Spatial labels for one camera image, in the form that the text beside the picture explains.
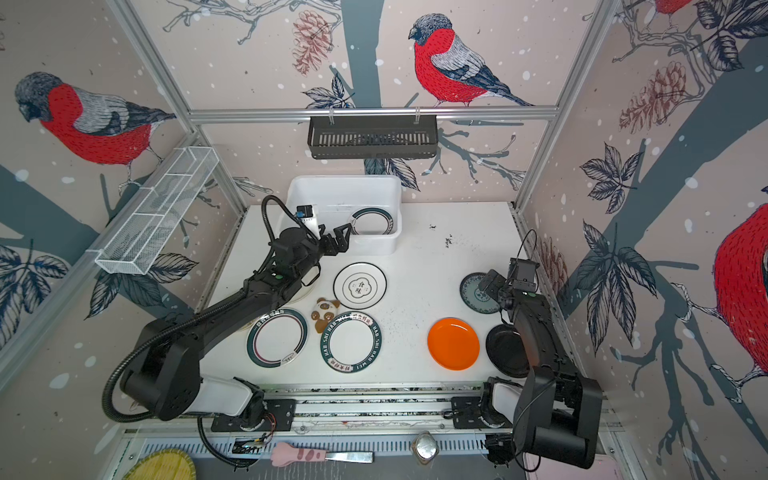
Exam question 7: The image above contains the white plate green rim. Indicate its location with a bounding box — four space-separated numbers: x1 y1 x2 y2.
350 207 395 235
246 309 308 369

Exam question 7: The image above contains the blue green patterned plate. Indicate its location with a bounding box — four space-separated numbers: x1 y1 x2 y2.
459 272 501 314

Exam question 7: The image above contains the black plate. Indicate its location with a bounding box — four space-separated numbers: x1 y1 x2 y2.
485 324 530 378

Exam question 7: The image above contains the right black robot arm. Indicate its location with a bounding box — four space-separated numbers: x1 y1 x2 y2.
478 258 603 469

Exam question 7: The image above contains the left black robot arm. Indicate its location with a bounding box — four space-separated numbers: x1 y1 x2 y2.
101 223 352 423

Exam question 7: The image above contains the white plastic bin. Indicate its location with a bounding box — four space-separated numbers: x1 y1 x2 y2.
286 175 403 256

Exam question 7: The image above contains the cream round plate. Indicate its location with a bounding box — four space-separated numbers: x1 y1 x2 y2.
288 284 316 305

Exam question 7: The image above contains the white plate with flower outline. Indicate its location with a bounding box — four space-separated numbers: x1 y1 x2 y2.
333 262 388 310

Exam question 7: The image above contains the white plate dark lettered rim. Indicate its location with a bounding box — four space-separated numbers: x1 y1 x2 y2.
320 311 383 374

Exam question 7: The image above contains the orange plate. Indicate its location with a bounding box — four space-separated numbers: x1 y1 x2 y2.
427 318 480 371

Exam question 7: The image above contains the black hanging basket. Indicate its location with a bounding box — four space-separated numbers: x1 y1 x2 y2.
307 115 438 160

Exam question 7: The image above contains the metal cup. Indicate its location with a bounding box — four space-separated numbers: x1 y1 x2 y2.
411 432 440 465

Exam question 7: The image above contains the yellow woven mat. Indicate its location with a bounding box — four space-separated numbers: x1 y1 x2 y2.
123 449 197 480

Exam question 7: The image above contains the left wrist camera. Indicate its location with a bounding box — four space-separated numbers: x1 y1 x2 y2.
295 205 320 239

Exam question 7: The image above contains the white wire mesh shelf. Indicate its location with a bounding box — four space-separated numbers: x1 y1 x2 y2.
95 146 219 275

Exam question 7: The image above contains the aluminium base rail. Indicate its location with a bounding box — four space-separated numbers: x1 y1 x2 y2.
128 383 619 439

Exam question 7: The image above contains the pink handled scraper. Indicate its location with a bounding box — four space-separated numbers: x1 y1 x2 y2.
270 442 374 467

